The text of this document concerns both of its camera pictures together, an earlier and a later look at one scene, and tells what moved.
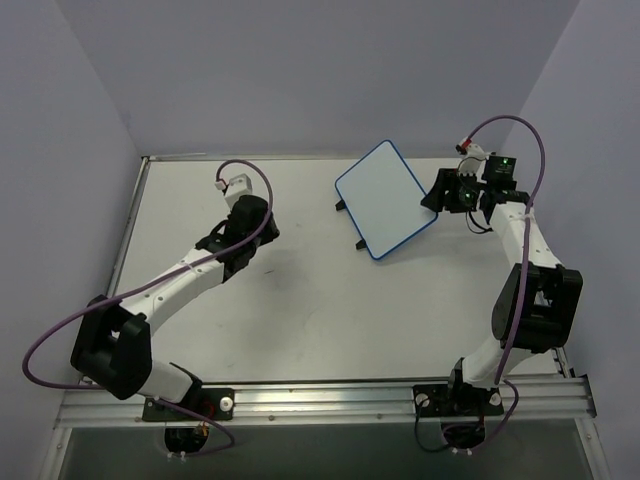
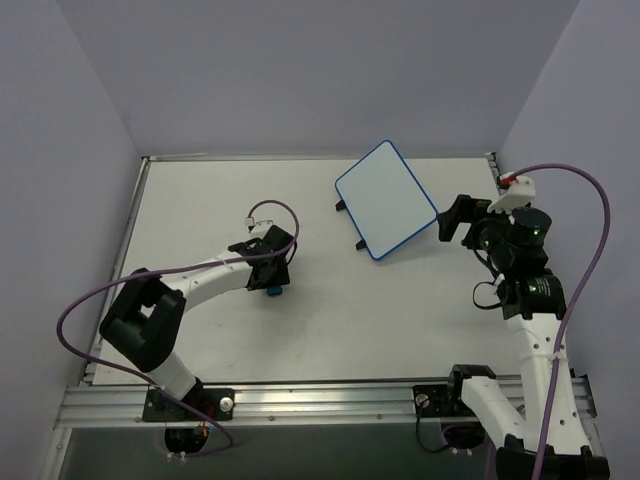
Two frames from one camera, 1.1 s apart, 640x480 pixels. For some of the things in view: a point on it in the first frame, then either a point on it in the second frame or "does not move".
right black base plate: [456, 400] does not move
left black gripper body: [263, 232] to [276, 270]
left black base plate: [214, 403] does not move
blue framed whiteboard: [383, 199] does not move
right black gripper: [447, 190] to [463, 220]
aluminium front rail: [570, 402] does not move
